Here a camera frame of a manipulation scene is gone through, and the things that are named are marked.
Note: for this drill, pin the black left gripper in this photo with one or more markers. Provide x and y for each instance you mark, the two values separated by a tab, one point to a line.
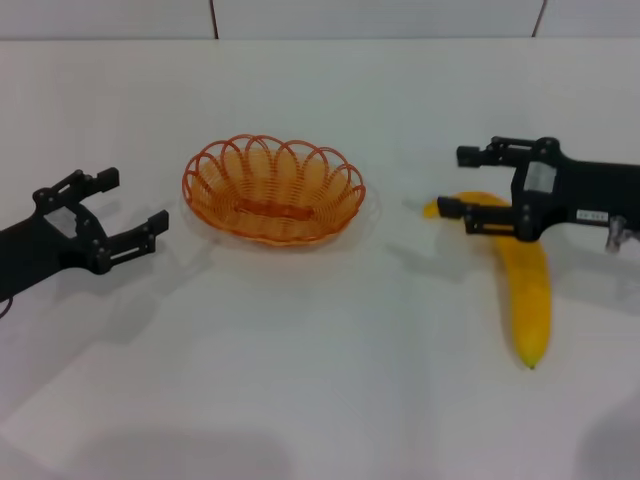
45	245

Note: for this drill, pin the yellow banana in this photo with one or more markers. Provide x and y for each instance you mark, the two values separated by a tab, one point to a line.
530	300

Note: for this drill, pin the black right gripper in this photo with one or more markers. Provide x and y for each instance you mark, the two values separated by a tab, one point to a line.
595	190

